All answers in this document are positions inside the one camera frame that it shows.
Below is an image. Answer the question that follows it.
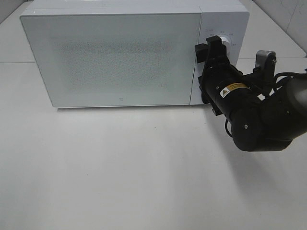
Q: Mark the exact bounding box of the white microwave oven body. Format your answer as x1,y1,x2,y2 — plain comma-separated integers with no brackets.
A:
20,0,249,105

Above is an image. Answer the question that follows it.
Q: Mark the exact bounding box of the black camera cable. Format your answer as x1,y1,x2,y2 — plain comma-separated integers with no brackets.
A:
224,69,307,138

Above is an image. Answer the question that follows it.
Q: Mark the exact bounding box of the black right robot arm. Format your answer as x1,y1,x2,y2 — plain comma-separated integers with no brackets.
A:
195,36,307,152

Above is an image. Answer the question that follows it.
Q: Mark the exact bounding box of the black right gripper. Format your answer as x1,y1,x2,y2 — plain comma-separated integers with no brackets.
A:
194,35,252,117

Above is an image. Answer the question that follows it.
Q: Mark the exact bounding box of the white microwave knob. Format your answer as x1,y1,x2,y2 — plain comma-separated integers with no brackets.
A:
219,34,232,56

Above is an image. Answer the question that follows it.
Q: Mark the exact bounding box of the white microwave door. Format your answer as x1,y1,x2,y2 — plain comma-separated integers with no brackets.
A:
20,13,201,108

